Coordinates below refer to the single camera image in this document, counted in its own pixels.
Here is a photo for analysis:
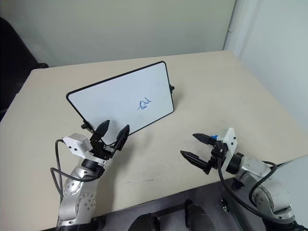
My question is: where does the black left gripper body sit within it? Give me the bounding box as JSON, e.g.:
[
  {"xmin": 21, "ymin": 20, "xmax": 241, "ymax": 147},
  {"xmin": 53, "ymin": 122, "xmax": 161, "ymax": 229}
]
[{"xmin": 90, "ymin": 139, "xmax": 116, "ymax": 162}]

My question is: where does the dark rounded shape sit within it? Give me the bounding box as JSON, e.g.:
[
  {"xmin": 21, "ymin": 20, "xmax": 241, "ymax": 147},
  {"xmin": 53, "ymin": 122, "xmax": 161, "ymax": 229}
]
[{"xmin": 183, "ymin": 199, "xmax": 218, "ymax": 231}]

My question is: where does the white board with black frame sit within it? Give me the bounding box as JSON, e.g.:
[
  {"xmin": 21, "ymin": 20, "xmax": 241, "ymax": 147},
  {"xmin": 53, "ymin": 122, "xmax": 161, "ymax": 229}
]
[{"xmin": 65, "ymin": 61, "xmax": 175, "ymax": 145}]

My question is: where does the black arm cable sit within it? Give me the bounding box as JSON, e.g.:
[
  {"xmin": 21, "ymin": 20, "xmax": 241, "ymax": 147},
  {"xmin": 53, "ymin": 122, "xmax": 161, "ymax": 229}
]
[
  {"xmin": 50, "ymin": 139, "xmax": 97, "ymax": 200},
  {"xmin": 218, "ymin": 147, "xmax": 278, "ymax": 221}
]

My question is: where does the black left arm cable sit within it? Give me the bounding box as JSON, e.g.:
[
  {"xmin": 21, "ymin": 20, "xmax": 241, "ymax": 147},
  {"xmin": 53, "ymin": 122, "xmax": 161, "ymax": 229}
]
[{"xmin": 50, "ymin": 139, "xmax": 97, "ymax": 200}]

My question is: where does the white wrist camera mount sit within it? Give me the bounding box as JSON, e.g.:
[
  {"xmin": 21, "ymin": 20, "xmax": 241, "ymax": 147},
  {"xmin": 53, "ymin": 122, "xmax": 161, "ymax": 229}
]
[
  {"xmin": 217, "ymin": 127, "xmax": 239, "ymax": 174},
  {"xmin": 62, "ymin": 133, "xmax": 107, "ymax": 169}
]

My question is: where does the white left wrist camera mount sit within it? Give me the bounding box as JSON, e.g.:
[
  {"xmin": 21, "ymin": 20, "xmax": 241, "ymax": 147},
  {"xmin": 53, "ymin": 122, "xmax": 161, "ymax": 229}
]
[{"xmin": 62, "ymin": 133, "xmax": 107, "ymax": 169}]

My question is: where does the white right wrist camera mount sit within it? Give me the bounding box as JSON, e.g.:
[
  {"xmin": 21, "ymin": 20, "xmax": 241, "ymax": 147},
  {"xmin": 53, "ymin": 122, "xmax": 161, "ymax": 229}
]
[{"xmin": 217, "ymin": 127, "xmax": 239, "ymax": 174}]

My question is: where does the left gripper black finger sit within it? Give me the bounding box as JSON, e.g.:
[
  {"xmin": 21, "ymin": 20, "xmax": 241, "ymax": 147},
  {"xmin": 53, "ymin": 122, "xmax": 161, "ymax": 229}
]
[
  {"xmin": 114, "ymin": 124, "xmax": 130, "ymax": 151},
  {"xmin": 90, "ymin": 119, "xmax": 111, "ymax": 142}
]

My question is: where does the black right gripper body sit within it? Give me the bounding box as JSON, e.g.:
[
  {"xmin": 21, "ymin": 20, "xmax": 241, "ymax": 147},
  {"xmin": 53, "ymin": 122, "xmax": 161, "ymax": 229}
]
[{"xmin": 208, "ymin": 141, "xmax": 229, "ymax": 174}]

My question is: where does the black chair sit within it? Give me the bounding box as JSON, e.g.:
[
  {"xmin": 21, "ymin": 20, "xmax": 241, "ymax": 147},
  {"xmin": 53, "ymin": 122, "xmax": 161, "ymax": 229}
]
[{"xmin": 0, "ymin": 16, "xmax": 49, "ymax": 124}]

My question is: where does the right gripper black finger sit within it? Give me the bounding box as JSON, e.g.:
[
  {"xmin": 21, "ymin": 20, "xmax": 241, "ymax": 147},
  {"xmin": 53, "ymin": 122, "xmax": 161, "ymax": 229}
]
[
  {"xmin": 180, "ymin": 150, "xmax": 211, "ymax": 175},
  {"xmin": 192, "ymin": 132, "xmax": 218, "ymax": 146}
]

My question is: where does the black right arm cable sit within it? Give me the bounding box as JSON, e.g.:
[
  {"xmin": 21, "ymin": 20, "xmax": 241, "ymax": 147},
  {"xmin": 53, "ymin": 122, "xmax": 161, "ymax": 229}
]
[{"xmin": 218, "ymin": 147, "xmax": 278, "ymax": 221}]

